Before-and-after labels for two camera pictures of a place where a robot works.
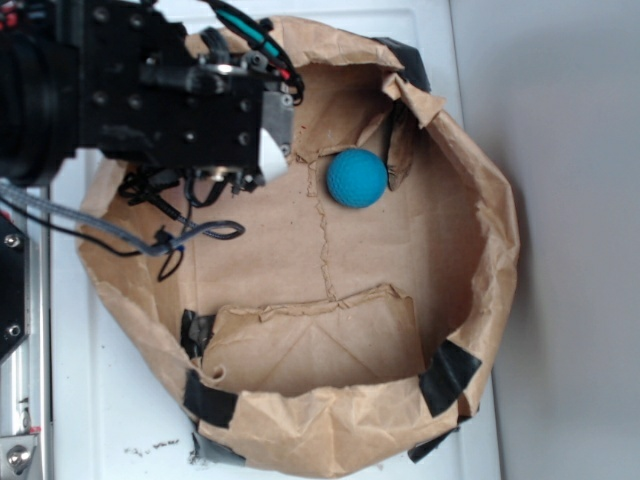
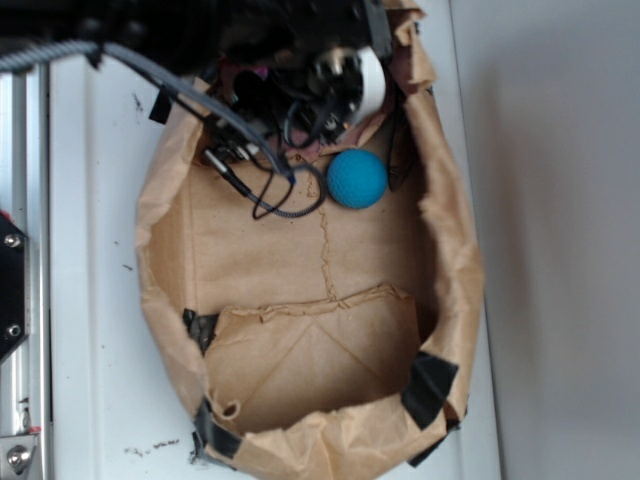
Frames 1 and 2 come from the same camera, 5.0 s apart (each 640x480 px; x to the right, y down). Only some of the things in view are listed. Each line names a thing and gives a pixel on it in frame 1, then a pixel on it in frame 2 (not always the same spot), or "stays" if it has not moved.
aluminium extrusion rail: (26, 374) stays
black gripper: (184, 122) → (307, 57)
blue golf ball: (357, 178) stays
